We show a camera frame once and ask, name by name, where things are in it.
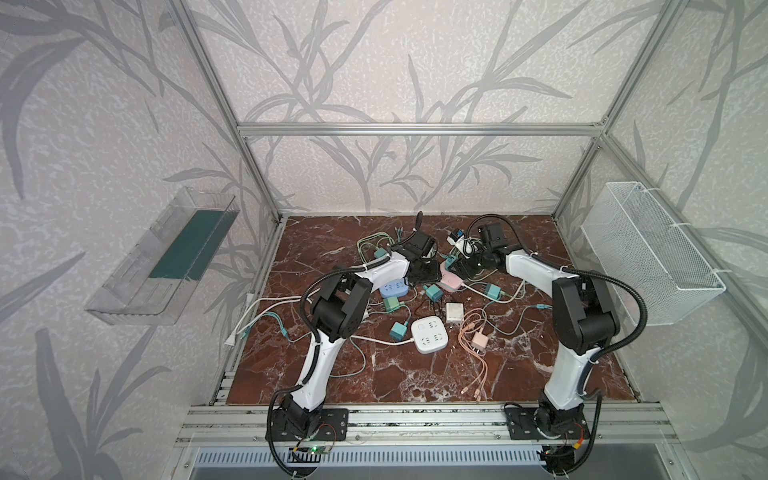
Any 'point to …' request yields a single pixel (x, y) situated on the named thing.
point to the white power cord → (263, 304)
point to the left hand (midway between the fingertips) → (442, 268)
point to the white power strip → (429, 333)
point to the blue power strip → (395, 289)
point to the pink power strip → (448, 279)
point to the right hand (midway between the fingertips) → (458, 252)
